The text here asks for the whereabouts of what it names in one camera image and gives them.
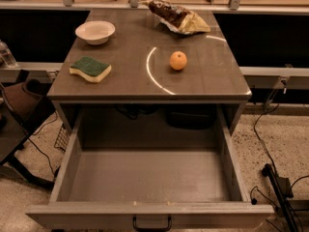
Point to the grey cabinet desk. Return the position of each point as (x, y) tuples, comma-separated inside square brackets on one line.
[(139, 53)]

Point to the green yellow sponge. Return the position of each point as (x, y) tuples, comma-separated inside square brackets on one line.
[(90, 69)]

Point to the grey top drawer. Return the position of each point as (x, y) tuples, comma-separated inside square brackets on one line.
[(144, 175)]

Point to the white ceramic bowl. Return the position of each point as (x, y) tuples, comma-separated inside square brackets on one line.
[(95, 32)]

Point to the dark side chair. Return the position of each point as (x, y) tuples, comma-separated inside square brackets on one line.
[(26, 107)]

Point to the clear plastic bottle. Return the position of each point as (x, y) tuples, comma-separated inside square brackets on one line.
[(6, 56)]

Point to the brown yellow chip bag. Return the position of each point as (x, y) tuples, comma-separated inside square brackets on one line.
[(177, 18)]

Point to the black floor stand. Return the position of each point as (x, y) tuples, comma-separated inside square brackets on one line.
[(283, 190)]

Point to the orange fruit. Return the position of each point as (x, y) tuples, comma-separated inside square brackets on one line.
[(178, 60)]

